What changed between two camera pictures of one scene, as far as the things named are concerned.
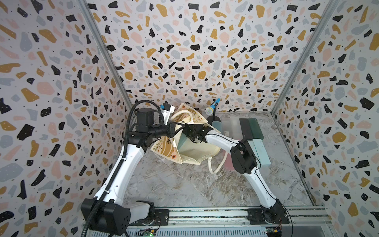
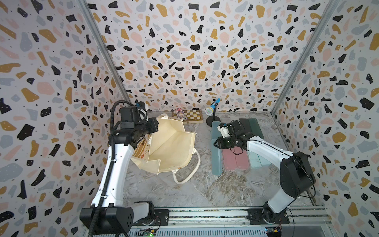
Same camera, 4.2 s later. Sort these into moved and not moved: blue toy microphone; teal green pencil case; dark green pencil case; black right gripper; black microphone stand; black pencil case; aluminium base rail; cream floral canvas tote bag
Moved: black right gripper; cream floral canvas tote bag; teal green pencil case
Not moved: blue toy microphone; dark green pencil case; black microphone stand; black pencil case; aluminium base rail
